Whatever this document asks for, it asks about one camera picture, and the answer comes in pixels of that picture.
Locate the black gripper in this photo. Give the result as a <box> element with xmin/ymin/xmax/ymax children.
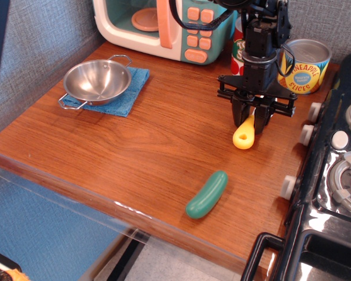
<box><xmin>218</xmin><ymin>54</ymin><xmax>297</xmax><ymax>135</ymax></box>

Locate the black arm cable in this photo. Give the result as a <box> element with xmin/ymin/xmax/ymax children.
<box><xmin>168</xmin><ymin>0</ymin><xmax>235</xmax><ymax>32</ymax></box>

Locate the pineapple slices can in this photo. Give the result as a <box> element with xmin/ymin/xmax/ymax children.
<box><xmin>277</xmin><ymin>39</ymin><xmax>332</xmax><ymax>94</ymax></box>

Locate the yellow handled toy knife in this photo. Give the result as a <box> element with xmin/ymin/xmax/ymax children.
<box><xmin>232</xmin><ymin>112</ymin><xmax>255</xmax><ymax>150</ymax></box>

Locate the green toy cucumber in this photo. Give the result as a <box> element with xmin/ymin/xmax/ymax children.
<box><xmin>185</xmin><ymin>170</ymin><xmax>228</xmax><ymax>219</ymax></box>

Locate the teal toy microwave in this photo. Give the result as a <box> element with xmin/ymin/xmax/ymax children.
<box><xmin>93</xmin><ymin>1</ymin><xmax>237</xmax><ymax>65</ymax></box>

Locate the blue folded cloth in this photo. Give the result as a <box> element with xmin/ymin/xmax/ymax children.
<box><xmin>59</xmin><ymin>67</ymin><xmax>150</xmax><ymax>117</ymax></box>

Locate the small steel pan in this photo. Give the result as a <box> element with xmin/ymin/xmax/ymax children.
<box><xmin>58</xmin><ymin>54</ymin><xmax>132</xmax><ymax>110</ymax></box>

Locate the tomato sauce can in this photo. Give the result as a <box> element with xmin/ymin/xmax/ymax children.
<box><xmin>230</xmin><ymin>16</ymin><xmax>245</xmax><ymax>76</ymax></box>

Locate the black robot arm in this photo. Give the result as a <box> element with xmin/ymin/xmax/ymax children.
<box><xmin>218</xmin><ymin>1</ymin><xmax>297</xmax><ymax>135</ymax></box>

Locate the black toy stove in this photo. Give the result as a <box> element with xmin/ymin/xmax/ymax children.
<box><xmin>242</xmin><ymin>54</ymin><xmax>351</xmax><ymax>280</ymax></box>

